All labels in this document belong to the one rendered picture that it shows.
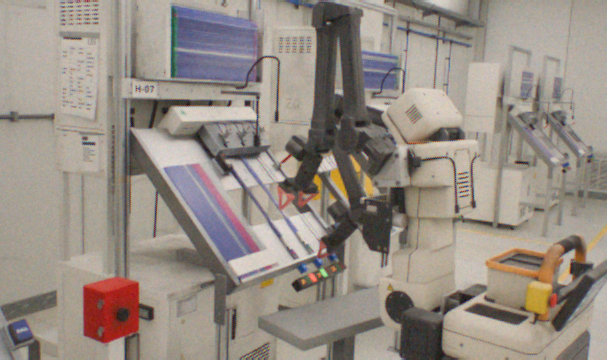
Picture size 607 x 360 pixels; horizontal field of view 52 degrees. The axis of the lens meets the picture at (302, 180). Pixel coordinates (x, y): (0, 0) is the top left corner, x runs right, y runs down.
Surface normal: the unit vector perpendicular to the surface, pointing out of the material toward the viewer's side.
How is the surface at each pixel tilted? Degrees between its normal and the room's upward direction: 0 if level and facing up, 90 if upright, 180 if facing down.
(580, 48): 90
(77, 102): 95
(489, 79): 90
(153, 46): 90
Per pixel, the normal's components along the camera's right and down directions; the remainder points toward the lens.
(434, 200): -0.64, 0.08
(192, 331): 0.84, 0.11
